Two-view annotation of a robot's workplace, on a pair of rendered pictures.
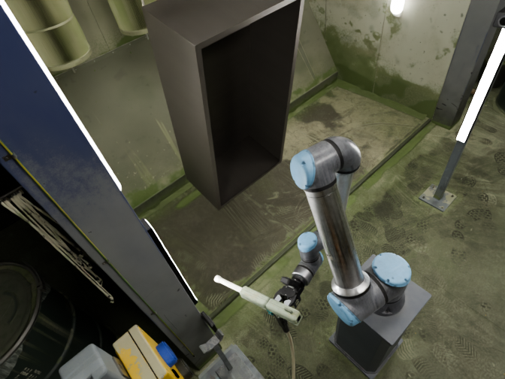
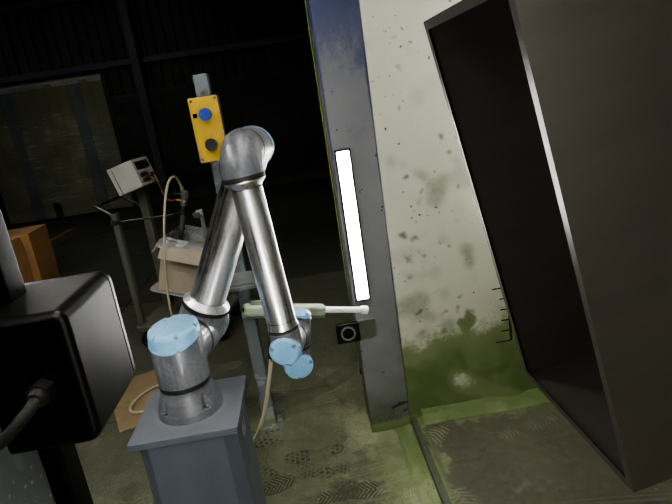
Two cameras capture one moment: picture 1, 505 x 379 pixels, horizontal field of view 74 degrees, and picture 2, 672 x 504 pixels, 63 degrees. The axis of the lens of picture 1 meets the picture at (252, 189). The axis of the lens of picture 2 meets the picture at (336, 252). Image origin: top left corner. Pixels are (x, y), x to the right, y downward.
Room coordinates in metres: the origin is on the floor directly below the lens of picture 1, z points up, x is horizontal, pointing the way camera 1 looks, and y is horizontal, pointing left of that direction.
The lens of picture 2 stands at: (1.77, -1.50, 1.46)
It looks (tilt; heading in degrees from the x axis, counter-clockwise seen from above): 15 degrees down; 121
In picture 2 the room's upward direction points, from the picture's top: 9 degrees counter-clockwise
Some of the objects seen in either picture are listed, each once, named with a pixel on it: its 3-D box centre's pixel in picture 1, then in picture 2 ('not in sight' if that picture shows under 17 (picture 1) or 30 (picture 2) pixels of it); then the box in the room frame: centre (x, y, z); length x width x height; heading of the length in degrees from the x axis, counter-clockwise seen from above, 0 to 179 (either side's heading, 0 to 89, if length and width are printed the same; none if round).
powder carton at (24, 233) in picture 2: not in sight; (23, 255); (-2.30, 0.78, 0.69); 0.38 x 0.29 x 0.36; 129
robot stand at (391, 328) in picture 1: (372, 321); (213, 495); (0.58, -0.48, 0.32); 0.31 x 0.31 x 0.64; 33
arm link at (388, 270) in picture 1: (387, 277); (179, 349); (0.58, -0.48, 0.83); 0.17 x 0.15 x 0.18; 112
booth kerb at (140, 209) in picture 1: (246, 137); not in sight; (2.52, -0.04, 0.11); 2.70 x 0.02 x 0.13; 123
